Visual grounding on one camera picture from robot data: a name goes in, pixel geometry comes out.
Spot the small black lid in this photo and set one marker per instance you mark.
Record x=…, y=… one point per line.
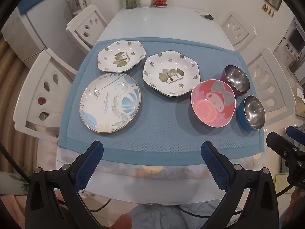
x=208, y=16

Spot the pink cartoon bowl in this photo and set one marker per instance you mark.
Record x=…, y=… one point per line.
x=209, y=105

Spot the hanging wall ornament set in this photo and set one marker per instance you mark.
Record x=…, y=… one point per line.
x=266, y=9

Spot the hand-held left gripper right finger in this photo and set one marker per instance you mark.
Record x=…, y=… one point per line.
x=214, y=167

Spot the red flower plant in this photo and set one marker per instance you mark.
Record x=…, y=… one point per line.
x=42, y=100

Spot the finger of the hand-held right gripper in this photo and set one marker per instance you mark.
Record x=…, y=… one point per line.
x=294, y=131
x=278, y=143

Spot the white refrigerator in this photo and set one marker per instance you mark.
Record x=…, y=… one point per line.
x=35, y=35

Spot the person's pink trouser leg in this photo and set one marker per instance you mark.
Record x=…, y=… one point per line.
x=124, y=223

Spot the light blue fleece robe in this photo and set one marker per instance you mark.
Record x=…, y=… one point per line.
x=166, y=217

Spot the television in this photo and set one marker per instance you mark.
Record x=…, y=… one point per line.
x=295, y=39

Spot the round blue leaf plate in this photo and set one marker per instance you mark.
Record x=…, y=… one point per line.
x=107, y=105

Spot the red lidded cup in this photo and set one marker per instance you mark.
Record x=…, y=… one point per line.
x=160, y=2

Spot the blue steel bowl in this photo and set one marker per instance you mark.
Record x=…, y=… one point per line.
x=253, y=109

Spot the green houseplant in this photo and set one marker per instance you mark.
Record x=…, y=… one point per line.
x=19, y=181

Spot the glass vase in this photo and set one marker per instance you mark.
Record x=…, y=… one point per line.
x=130, y=2

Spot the red steel bowl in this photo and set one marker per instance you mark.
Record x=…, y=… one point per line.
x=236, y=77

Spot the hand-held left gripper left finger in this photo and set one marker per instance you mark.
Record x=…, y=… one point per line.
x=89, y=164

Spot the hexagonal tree print plate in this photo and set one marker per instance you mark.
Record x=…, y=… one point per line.
x=170, y=74
x=119, y=57

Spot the blue textured table mat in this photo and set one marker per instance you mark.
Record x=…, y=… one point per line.
x=166, y=128

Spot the white dining chair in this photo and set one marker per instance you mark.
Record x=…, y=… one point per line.
x=240, y=28
x=281, y=88
x=35, y=93
x=81, y=28

